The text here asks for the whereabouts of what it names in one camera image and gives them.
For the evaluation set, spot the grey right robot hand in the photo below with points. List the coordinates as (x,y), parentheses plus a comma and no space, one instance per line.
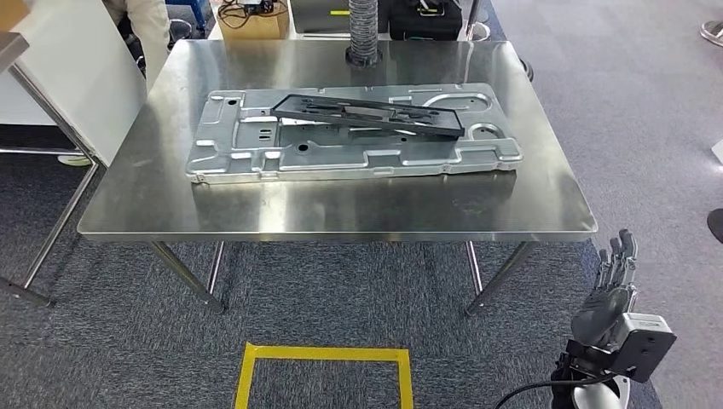
(601,316)

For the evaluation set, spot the black plastic frame panel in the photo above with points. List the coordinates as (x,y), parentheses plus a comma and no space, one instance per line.
(367,115)

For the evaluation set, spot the stainless steel workbench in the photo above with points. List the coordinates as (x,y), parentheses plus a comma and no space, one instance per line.
(339,209)

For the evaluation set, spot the yellow floor tape square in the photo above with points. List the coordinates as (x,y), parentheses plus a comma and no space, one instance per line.
(322,354)

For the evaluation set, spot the stamped grey metal plate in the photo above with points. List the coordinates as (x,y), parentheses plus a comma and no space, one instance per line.
(339,158)

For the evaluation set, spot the black bag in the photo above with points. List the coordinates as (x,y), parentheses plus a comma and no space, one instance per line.
(423,25)

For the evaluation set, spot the grey metal case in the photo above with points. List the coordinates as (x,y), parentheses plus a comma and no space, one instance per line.
(316,20)

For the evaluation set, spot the cardboard box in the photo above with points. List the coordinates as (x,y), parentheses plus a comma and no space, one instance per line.
(254,31)
(12,14)

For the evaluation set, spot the white board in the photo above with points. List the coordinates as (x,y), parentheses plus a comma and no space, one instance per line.
(68,73)

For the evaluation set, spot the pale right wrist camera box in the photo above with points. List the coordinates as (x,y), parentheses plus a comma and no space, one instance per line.
(644,344)

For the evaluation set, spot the blue metal frame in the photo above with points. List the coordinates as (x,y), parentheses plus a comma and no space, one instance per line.
(189,11)

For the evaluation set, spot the steel frame table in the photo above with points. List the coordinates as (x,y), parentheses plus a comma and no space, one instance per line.
(11,51)

